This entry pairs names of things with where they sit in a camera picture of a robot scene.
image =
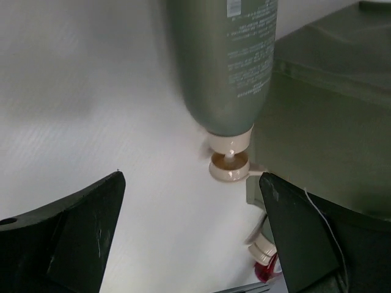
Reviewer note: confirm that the green bottle beige cap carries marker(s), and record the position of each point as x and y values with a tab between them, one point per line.
260	242

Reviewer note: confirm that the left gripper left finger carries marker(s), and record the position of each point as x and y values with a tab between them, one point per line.
63	246

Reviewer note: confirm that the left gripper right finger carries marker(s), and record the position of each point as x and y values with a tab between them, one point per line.
322	246

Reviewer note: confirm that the green pump bottle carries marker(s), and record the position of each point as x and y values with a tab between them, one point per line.
224	53

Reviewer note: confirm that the red bottle on right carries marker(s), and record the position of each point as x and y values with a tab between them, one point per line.
267	274

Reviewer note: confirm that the green canvas bag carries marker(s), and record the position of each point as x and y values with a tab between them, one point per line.
325	125

